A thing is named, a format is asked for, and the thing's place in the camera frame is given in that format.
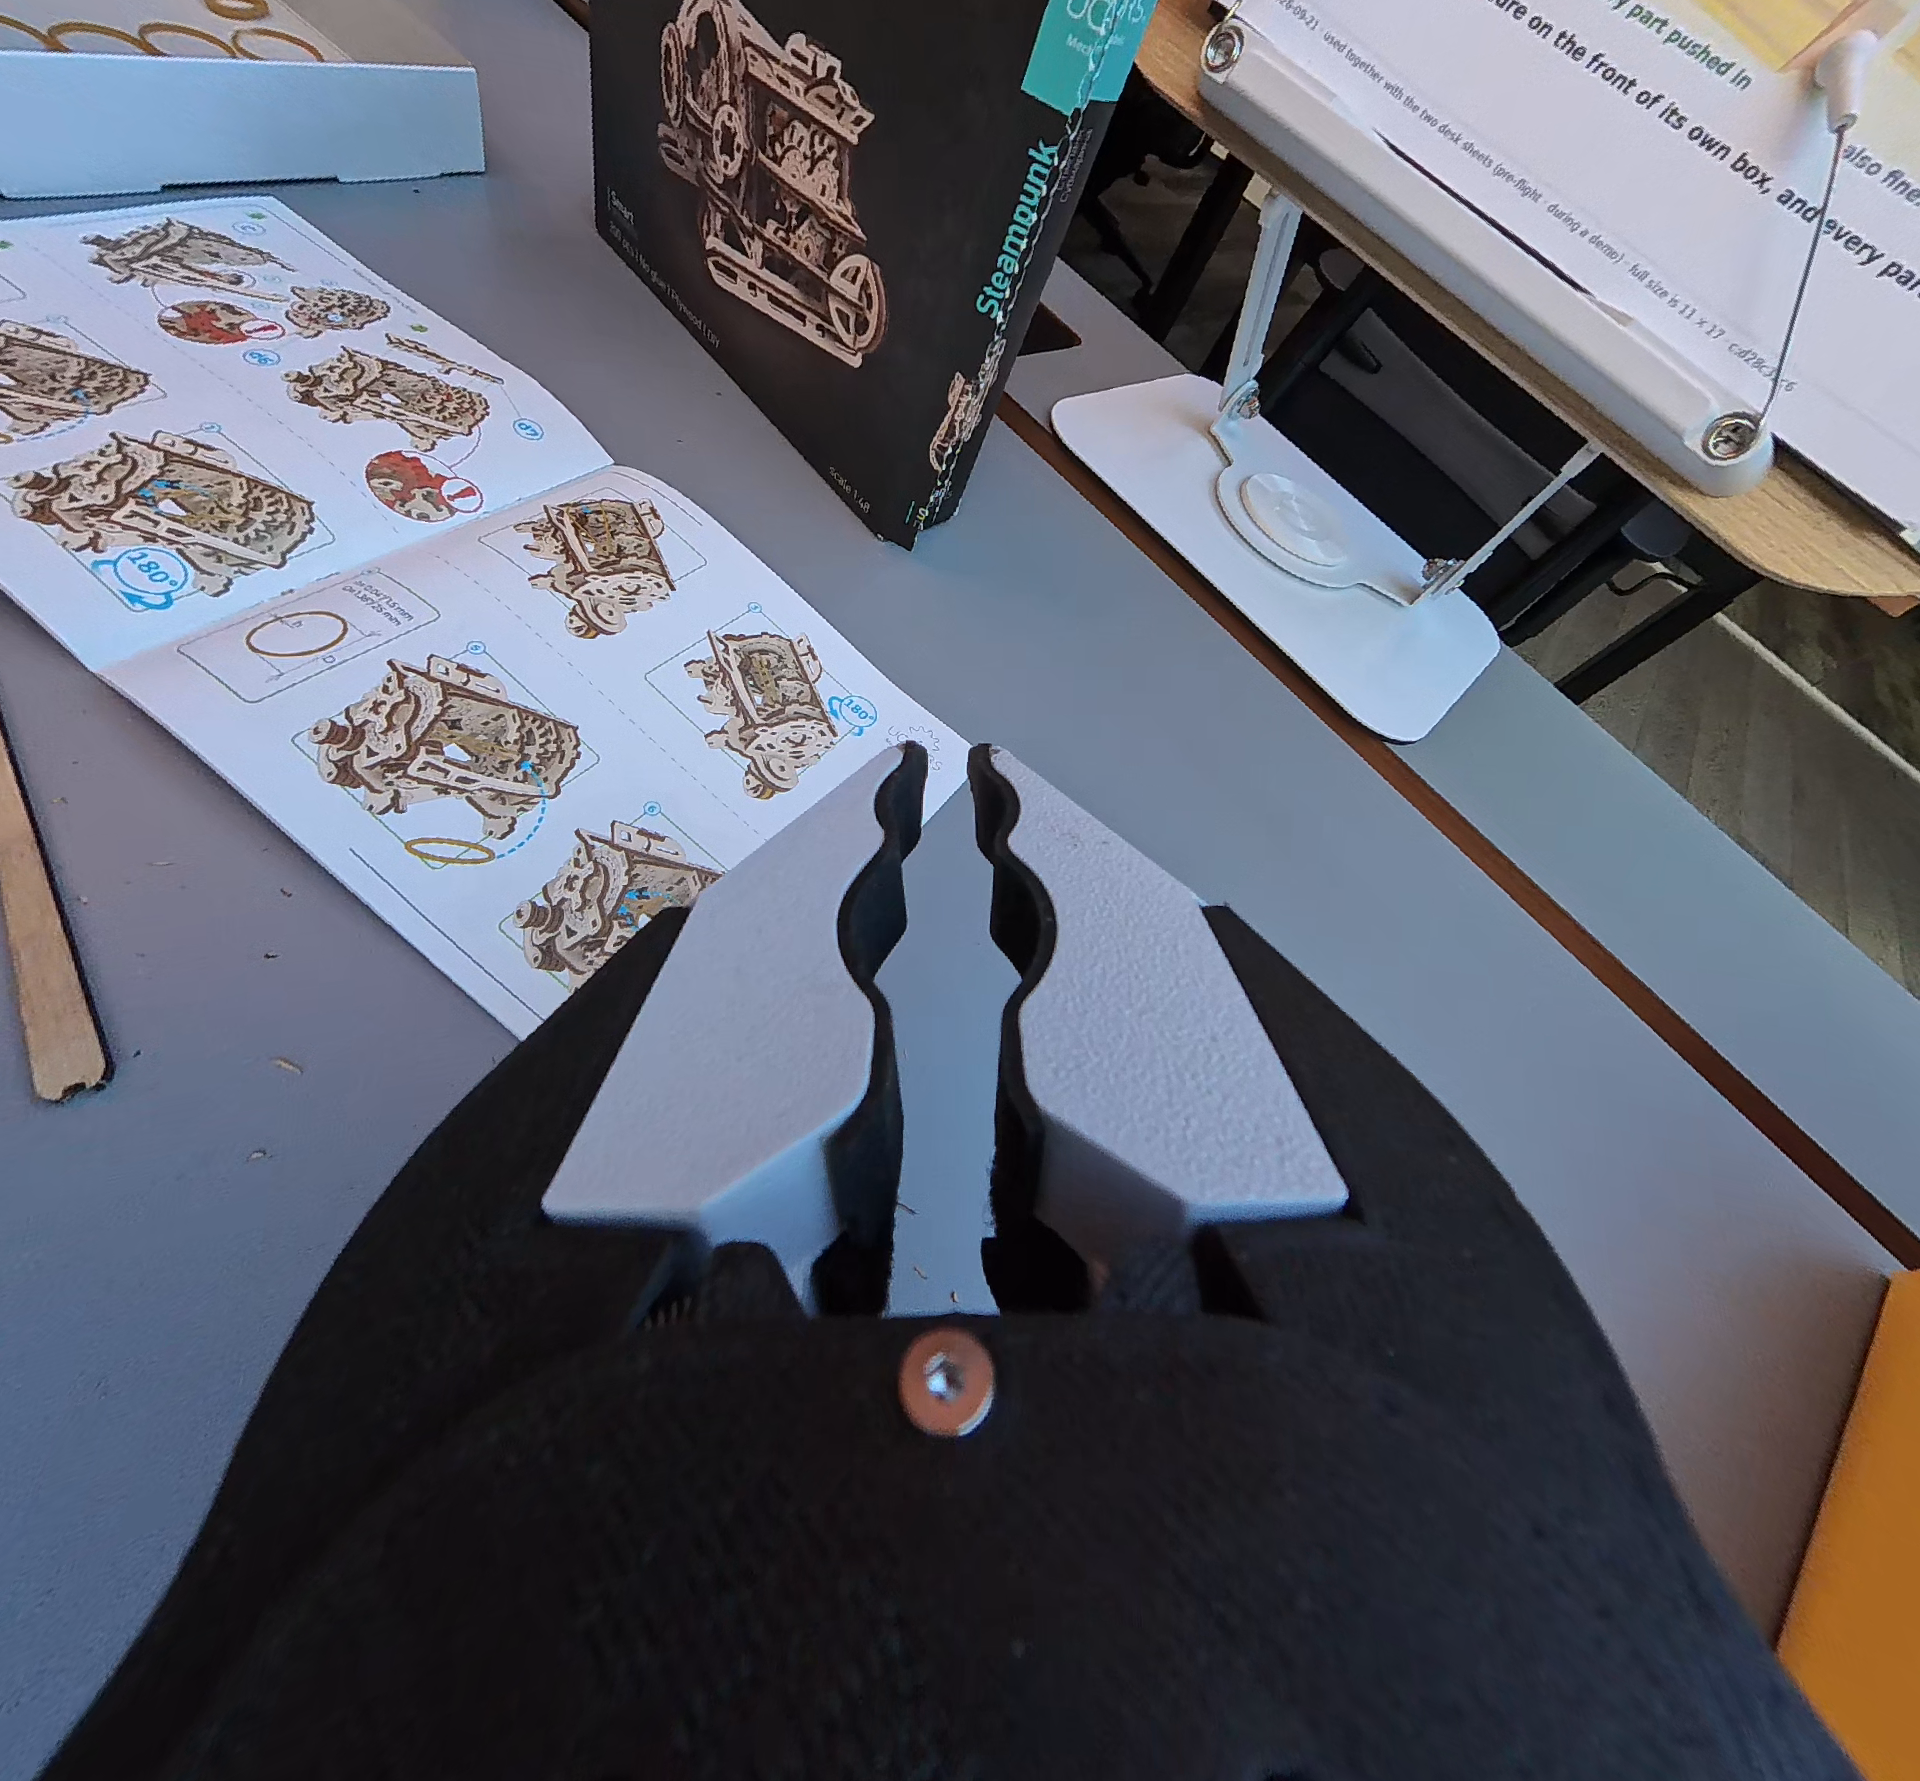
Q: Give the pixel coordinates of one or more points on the assembly instruction booklet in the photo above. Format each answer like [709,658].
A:
[450,581]

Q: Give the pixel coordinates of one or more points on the white cardboard tray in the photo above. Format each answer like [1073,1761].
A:
[227,115]

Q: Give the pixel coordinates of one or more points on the white document stand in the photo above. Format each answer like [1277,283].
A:
[1351,612]

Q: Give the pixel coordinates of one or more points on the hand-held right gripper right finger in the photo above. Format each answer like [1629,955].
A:
[1156,1061]

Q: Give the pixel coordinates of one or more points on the black model kit box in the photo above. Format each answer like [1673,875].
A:
[721,237]

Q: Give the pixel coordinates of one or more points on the yellow plastic bin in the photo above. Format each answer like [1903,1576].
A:
[1861,1541]

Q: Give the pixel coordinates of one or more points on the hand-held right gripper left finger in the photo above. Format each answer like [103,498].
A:
[721,1061]

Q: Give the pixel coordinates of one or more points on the printed instruction sheet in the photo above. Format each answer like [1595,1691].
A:
[1576,87]

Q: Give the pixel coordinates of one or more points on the thin wooden strip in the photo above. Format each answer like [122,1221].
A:
[46,971]

